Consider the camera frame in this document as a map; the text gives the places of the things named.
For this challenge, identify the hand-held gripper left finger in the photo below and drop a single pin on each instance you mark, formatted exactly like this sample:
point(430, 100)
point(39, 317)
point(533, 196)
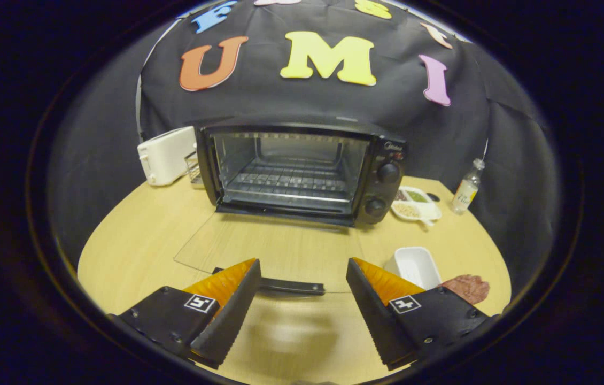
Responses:
point(230, 321)

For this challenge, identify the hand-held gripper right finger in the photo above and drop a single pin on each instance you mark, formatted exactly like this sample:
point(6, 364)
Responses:
point(377, 315)

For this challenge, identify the reddish brown meat piece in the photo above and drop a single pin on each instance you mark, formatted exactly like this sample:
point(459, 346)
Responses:
point(467, 289)

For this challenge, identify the black toaster oven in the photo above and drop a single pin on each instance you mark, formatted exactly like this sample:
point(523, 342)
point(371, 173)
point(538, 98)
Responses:
point(385, 187)

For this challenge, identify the white toaster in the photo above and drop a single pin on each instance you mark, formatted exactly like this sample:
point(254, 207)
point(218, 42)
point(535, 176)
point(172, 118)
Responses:
point(165, 155)

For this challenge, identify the white rectangular tray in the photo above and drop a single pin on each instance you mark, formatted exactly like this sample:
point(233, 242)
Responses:
point(417, 264)

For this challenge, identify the white divided dish with beans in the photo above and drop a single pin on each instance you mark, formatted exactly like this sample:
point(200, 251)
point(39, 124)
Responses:
point(430, 211)

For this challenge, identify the small black round cap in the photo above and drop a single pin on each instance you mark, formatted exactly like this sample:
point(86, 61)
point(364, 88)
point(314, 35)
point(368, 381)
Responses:
point(433, 197)

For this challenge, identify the clear glass bottle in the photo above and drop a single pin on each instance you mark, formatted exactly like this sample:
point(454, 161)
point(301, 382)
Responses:
point(465, 195)

